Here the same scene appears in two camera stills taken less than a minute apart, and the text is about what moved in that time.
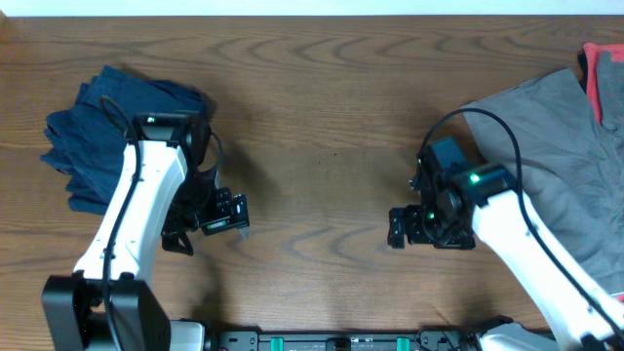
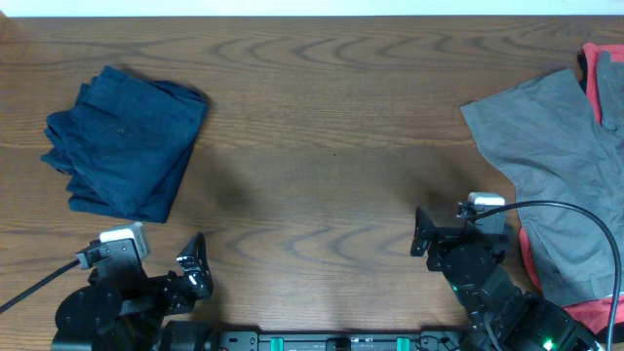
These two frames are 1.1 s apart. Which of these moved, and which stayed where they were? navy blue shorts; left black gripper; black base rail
Moved: left black gripper
Stayed: black base rail; navy blue shorts
